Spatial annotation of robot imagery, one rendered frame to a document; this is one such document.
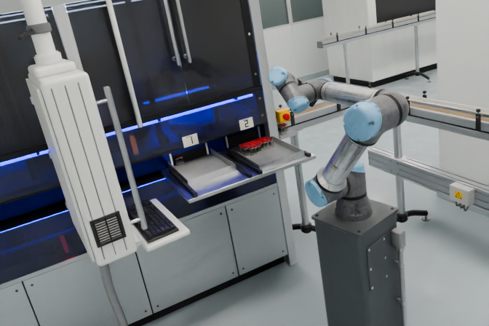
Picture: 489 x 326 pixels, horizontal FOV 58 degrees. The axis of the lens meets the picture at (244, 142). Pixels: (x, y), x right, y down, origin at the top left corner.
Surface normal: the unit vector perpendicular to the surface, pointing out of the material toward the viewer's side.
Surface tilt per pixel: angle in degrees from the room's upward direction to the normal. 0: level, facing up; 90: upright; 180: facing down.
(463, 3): 90
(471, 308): 0
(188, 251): 90
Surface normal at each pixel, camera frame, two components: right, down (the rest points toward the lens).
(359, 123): -0.80, 0.22
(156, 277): 0.43, 0.22
